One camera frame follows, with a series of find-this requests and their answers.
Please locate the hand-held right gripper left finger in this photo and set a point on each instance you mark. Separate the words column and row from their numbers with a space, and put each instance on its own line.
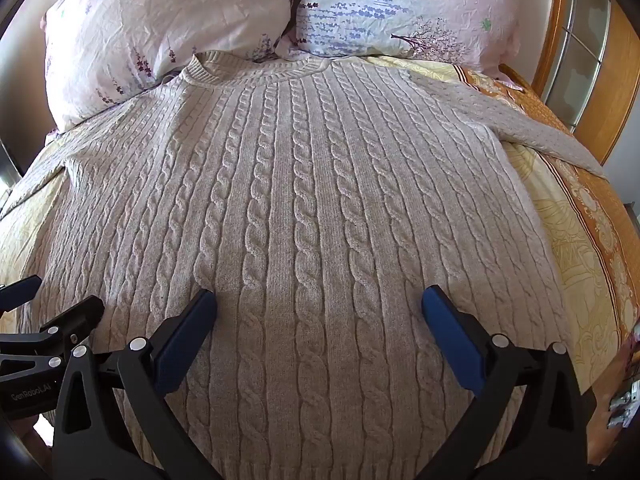
column 187, row 340

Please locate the lavender print pillow with tree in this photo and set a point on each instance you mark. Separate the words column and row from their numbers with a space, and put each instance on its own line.
column 400, row 5

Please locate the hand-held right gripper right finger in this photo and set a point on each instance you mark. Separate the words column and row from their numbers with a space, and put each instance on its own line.
column 450, row 340

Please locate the small grey white object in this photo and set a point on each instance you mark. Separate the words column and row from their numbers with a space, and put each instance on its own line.
column 625, row 402

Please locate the wooden headboard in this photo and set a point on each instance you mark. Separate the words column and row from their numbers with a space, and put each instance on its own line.
column 615, row 85

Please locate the yellow patterned bed sheet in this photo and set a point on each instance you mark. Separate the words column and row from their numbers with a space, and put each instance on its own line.
column 575, row 240

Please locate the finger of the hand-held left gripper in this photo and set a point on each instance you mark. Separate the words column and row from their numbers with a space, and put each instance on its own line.
column 75, row 320
column 20, row 292

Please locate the pale pink floral pillow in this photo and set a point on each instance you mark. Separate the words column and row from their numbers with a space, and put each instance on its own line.
column 150, row 25

